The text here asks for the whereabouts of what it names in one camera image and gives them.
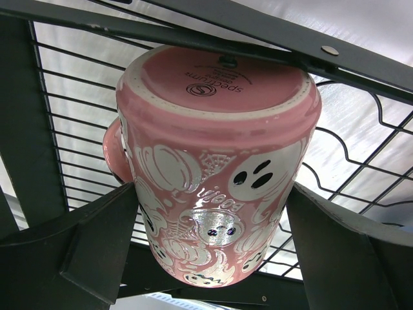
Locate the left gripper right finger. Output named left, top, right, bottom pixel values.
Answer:
left=287, top=184, right=412, bottom=309

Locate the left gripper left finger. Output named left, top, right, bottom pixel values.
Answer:
left=1, top=183, right=139, bottom=309

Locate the pink ghost pattern mug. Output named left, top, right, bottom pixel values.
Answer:
left=103, top=45, right=322, bottom=288

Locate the black wire dish rack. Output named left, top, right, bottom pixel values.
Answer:
left=0, top=0, right=413, bottom=306

